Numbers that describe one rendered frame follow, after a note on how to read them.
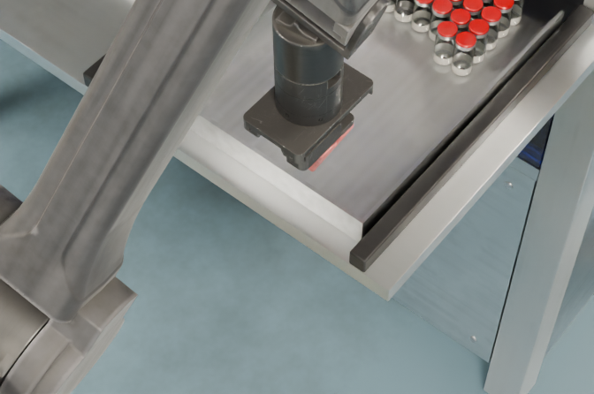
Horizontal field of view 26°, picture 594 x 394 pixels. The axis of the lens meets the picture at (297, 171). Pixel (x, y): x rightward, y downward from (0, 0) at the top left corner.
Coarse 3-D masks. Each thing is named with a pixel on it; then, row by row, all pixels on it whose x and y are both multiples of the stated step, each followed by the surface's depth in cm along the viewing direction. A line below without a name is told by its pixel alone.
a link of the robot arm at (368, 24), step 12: (276, 0) 98; (384, 0) 94; (288, 12) 98; (300, 12) 98; (372, 12) 94; (312, 24) 98; (360, 24) 94; (372, 24) 95; (324, 36) 98; (360, 36) 95; (336, 48) 98; (348, 48) 97
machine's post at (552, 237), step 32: (576, 96) 146; (576, 128) 149; (544, 160) 157; (576, 160) 153; (544, 192) 162; (576, 192) 157; (544, 224) 166; (576, 224) 165; (544, 256) 171; (576, 256) 178; (512, 288) 182; (544, 288) 176; (512, 320) 188; (544, 320) 184; (512, 352) 194; (544, 352) 200; (512, 384) 200
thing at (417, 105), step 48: (240, 48) 134; (384, 48) 134; (432, 48) 134; (528, 48) 130; (240, 96) 130; (384, 96) 130; (432, 96) 130; (480, 96) 126; (240, 144) 123; (384, 144) 127; (432, 144) 127; (288, 192) 123; (336, 192) 123; (384, 192) 123
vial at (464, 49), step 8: (464, 32) 129; (456, 40) 129; (464, 40) 129; (472, 40) 129; (456, 48) 130; (464, 48) 128; (472, 48) 129; (456, 56) 130; (464, 56) 129; (472, 56) 130; (456, 64) 131; (464, 64) 130; (472, 64) 131; (456, 72) 132; (464, 72) 131
